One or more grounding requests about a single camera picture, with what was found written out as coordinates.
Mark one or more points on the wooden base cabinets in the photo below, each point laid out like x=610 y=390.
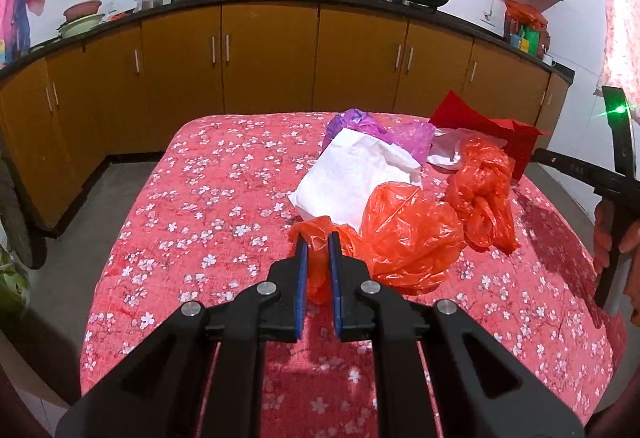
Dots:
x=270 y=58

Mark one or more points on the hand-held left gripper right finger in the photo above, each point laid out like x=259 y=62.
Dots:
x=336 y=288

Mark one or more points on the red floral tablecloth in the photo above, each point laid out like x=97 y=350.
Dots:
x=200 y=198

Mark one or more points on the knotted orange plastic bag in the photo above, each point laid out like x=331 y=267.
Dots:
x=482 y=198

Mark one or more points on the hanging pink cloth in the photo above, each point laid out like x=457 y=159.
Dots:
x=12 y=18

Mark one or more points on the yellow blue box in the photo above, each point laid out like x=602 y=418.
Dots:
x=515 y=40

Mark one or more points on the purple plastic bag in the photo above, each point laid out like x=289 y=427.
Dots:
x=350 y=120

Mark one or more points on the green box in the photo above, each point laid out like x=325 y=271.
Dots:
x=531 y=38

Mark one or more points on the wall socket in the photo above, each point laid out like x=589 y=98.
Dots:
x=491 y=18

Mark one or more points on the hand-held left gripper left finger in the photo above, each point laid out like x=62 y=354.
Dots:
x=300 y=288

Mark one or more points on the white mug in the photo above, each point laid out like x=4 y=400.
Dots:
x=548 y=59

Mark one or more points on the pink floral curtain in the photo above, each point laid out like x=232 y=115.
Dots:
x=620 y=18

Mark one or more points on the stacked basins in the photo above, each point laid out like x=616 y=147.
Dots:
x=80 y=20

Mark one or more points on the orange bag on boxes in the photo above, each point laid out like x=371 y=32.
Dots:
x=522 y=13

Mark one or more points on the person's right hand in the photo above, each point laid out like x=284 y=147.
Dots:
x=602 y=238

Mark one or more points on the white plastic bag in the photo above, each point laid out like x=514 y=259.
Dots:
x=345 y=178

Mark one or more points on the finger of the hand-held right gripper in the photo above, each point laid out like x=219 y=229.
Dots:
x=565 y=164

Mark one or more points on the clear plastic bag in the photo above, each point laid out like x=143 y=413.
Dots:
x=445 y=153

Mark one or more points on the red paper bag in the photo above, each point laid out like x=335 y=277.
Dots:
x=475 y=118

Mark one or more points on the green plant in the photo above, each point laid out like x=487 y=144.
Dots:
x=12 y=278

